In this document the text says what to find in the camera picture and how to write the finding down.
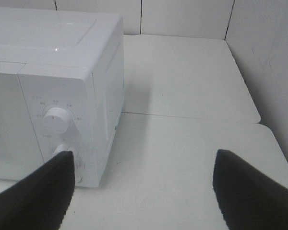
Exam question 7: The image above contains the white microwave door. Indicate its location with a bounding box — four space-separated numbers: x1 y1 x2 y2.
0 63 29 180

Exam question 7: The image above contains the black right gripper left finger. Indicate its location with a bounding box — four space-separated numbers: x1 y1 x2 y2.
0 151 75 230

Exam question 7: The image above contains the upper white power knob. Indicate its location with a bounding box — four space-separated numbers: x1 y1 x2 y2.
43 107 72 134

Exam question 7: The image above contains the round white door button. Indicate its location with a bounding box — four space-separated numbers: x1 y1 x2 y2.
75 173 83 185

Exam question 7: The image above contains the white microwave oven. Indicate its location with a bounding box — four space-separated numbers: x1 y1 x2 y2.
0 7 124 188

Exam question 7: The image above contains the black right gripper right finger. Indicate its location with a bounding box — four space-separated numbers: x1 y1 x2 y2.
212 149 288 230

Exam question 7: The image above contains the white timer knob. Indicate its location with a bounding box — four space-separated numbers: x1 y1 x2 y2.
53 143 75 156

